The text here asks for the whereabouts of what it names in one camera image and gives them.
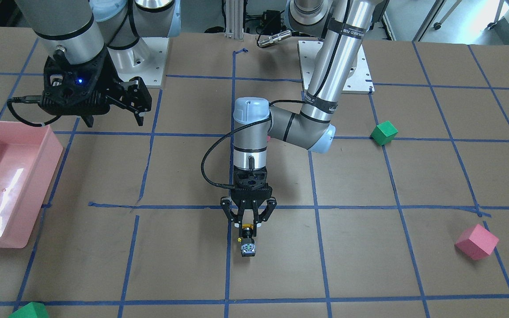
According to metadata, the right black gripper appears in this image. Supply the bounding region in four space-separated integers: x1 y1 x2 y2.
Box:
38 47 152 128

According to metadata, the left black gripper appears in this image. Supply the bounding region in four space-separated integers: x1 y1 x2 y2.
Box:
220 167 277 229

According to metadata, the yellow push button switch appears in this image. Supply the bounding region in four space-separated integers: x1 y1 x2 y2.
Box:
238 224 256 257

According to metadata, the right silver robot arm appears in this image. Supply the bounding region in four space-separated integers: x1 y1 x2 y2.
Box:
7 0 181 127

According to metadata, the green cube near left arm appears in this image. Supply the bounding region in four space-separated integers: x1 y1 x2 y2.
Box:
370 121 399 146

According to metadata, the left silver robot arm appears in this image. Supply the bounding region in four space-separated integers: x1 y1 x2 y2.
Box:
220 0 380 231

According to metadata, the pink plastic tray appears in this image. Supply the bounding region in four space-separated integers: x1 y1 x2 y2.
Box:
0 121 63 248

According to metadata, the green cube near tray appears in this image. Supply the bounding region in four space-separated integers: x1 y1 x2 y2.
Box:
8 302 49 318

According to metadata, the pink cube near edge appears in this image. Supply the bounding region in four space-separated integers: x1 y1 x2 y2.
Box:
455 225 499 261

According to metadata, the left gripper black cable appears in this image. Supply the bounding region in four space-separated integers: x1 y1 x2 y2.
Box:
201 99 308 190

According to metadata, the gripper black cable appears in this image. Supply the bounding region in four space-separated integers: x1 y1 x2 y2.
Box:
6 95 63 129
201 99 308 190

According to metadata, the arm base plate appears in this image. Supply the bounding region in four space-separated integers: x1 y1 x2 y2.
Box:
298 40 375 94
108 38 170 88

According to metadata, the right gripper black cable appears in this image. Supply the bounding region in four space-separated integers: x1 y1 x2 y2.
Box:
6 95 63 129

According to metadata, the aluminium frame post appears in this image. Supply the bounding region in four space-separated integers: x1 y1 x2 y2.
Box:
223 0 246 42

